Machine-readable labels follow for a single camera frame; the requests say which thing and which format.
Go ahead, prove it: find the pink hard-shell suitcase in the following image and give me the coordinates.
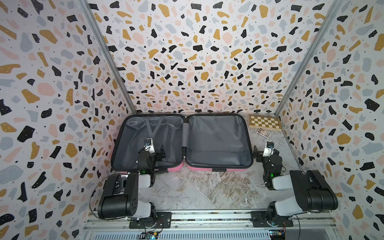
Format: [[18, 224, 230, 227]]
[[111, 114, 254, 172]]

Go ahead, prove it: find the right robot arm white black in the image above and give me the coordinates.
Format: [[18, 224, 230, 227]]
[[253, 142, 339, 221]]

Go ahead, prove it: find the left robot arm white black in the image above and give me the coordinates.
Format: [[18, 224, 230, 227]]
[[97, 146, 166, 222]]

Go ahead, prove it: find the purple card box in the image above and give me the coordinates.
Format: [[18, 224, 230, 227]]
[[257, 128, 271, 139]]

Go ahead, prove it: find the wooden chessboard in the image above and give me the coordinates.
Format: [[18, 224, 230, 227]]
[[249, 115, 282, 131]]

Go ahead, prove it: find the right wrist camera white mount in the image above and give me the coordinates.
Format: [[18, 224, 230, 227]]
[[263, 141, 275, 157]]

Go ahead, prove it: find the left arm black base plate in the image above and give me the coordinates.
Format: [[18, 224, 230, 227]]
[[129, 212, 172, 230]]

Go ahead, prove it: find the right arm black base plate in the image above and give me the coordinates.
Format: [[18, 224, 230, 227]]
[[251, 211, 294, 228]]

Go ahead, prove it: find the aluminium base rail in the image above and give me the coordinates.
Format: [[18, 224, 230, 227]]
[[78, 209, 342, 240]]

